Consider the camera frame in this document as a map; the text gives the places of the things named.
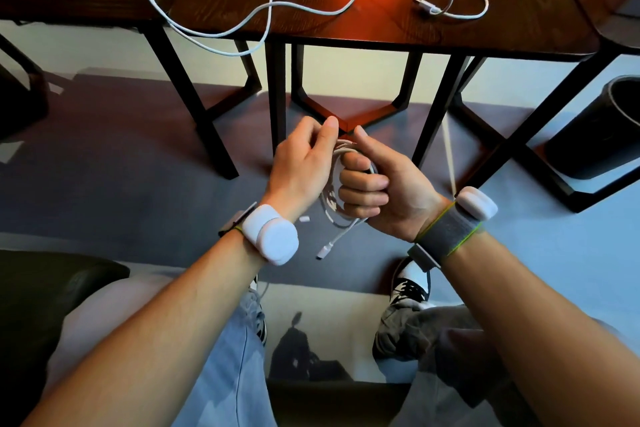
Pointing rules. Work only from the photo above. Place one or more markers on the person's right hand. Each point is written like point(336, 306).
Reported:
point(400, 196)

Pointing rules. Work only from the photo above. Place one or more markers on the person's left hand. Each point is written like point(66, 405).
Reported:
point(297, 171)

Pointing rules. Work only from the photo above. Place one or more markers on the person's right little finger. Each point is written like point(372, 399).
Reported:
point(361, 211)

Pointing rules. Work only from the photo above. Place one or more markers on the person's left thumb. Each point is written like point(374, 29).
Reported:
point(327, 141)

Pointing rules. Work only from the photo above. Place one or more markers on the person's right thumb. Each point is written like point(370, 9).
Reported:
point(372, 149)

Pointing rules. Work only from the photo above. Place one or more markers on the person's right middle finger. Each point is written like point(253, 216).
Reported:
point(362, 180)

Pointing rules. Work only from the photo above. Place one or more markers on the person's right forearm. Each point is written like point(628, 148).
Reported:
point(530, 331)

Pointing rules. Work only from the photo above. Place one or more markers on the person's left forearm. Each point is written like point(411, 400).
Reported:
point(150, 341)

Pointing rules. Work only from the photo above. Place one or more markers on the white tracker on grey band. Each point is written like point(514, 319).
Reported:
point(445, 236)

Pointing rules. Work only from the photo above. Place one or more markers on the black and white sneaker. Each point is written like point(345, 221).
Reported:
point(260, 321)
point(411, 284)

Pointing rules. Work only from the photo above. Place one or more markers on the white wrist tracker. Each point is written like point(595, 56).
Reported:
point(272, 236)

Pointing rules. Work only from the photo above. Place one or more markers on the person's right leg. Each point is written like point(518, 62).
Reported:
point(435, 346)

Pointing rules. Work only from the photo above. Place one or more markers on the person's leg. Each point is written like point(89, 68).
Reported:
point(435, 346)
point(225, 381)

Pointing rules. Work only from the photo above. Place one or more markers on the person's left leg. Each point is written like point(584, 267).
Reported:
point(225, 381)

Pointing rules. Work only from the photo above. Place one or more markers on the black cylindrical bin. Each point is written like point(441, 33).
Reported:
point(595, 136)

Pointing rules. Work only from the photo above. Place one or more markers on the black chair seat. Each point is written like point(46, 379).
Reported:
point(35, 301)

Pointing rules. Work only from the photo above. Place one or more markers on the black furniture frame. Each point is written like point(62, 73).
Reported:
point(25, 101)

